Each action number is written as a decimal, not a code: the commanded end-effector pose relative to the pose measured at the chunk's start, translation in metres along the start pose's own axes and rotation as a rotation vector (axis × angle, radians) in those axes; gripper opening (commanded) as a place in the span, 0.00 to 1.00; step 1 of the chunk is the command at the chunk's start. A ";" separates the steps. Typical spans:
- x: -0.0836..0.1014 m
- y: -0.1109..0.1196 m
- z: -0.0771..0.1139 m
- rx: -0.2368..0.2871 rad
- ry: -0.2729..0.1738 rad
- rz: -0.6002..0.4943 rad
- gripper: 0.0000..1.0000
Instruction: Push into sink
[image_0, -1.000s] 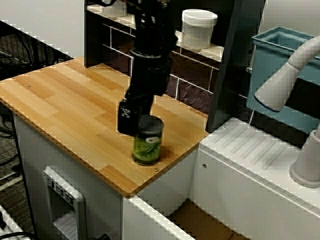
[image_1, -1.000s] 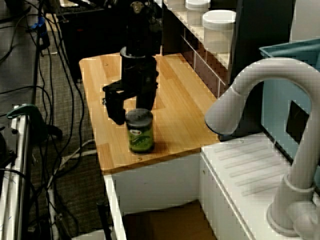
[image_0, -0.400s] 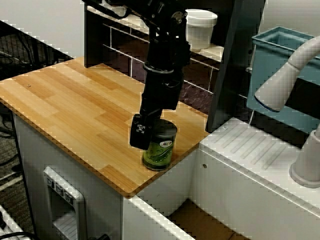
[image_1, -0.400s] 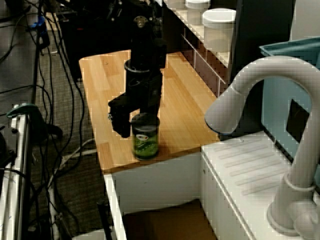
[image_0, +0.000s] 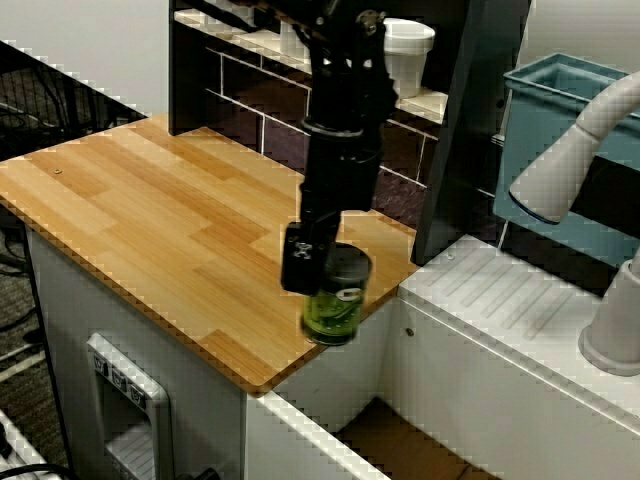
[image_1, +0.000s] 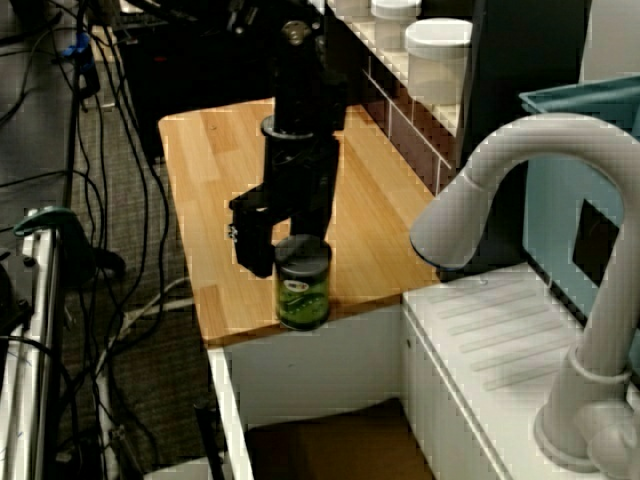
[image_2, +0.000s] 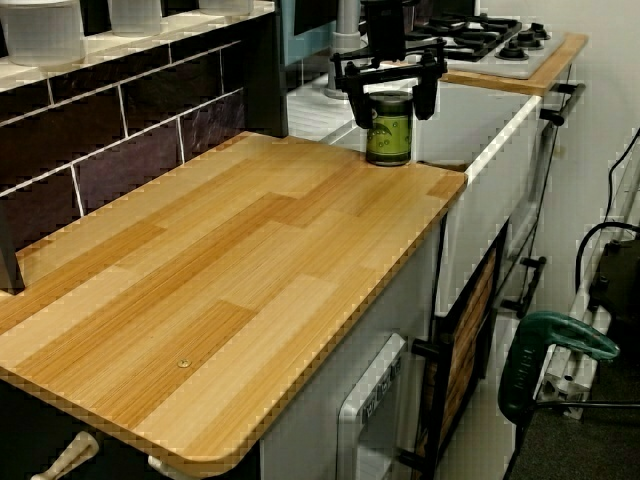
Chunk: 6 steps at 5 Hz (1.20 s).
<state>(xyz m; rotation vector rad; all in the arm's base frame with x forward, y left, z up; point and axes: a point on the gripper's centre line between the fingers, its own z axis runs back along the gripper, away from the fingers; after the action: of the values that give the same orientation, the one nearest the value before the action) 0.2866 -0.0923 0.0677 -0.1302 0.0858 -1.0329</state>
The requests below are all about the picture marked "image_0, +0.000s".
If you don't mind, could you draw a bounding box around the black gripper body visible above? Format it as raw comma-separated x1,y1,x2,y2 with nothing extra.
298,118,385,242

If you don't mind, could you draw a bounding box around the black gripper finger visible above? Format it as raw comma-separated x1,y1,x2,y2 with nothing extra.
279,222,335,296

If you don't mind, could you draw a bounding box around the green tin can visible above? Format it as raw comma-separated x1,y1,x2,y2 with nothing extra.
301,243,374,347

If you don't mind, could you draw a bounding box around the white sink basin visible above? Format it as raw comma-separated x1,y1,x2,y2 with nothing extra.
244,234,640,480

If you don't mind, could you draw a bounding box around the cream shelf board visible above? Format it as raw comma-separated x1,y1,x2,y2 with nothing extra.
173,9,448,125

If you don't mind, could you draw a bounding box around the white kitchen cabinet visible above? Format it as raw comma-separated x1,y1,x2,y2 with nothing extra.
24,224,251,480

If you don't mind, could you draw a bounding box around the large white lidded jar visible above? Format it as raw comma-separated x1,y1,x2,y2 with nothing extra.
382,18,436,100

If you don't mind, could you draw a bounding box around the medium white lidded jar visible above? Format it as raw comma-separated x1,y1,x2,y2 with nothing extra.
278,19,315,59

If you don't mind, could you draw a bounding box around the wooden countertop board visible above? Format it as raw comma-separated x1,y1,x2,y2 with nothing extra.
0,113,421,399

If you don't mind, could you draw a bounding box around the teal plastic bin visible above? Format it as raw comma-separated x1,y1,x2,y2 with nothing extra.
492,52,640,264

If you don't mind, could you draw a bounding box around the grey dispenser panel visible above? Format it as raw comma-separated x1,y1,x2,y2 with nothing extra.
85,332,174,480

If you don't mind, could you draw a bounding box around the brown cardboard sheet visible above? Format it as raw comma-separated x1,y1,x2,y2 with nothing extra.
339,399,501,480

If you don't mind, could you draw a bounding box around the white toy faucet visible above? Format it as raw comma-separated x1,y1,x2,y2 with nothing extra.
508,69,640,379

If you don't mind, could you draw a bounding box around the white power strip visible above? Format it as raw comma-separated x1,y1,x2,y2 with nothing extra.
0,407,49,480

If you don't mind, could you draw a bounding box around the wide dark grey hutch post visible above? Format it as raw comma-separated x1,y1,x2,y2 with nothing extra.
410,0,531,266

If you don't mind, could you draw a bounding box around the narrow dark grey hutch post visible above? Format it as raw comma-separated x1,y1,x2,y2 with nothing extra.
168,0,207,137

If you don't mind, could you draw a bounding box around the black cable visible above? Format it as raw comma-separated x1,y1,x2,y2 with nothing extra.
0,462,221,480

